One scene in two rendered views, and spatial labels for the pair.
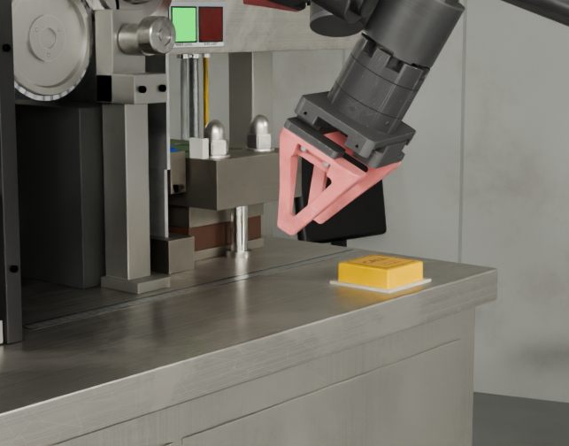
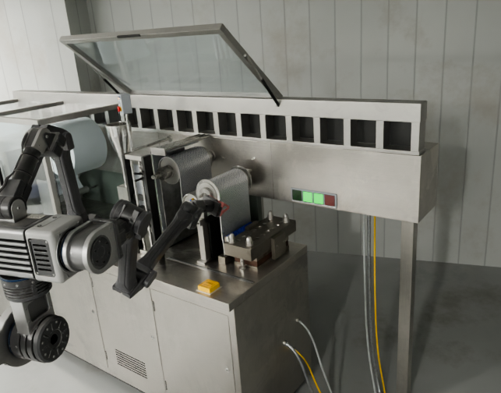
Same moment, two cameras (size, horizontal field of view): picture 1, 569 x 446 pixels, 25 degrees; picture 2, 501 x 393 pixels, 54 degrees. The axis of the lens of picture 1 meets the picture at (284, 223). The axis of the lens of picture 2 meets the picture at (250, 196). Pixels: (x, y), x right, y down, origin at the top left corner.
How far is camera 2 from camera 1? 272 cm
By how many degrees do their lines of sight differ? 85
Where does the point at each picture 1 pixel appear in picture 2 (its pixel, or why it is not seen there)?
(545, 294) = not seen: outside the picture
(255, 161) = (234, 247)
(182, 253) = (221, 260)
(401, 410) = (206, 319)
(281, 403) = (172, 296)
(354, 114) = not seen: hidden behind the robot
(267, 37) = (358, 209)
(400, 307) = (192, 294)
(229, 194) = (227, 252)
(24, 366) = not seen: hidden behind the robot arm
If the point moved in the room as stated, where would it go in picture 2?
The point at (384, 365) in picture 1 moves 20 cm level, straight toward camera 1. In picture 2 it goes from (201, 306) to (157, 308)
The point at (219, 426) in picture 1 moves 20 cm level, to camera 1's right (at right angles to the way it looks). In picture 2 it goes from (158, 291) to (153, 313)
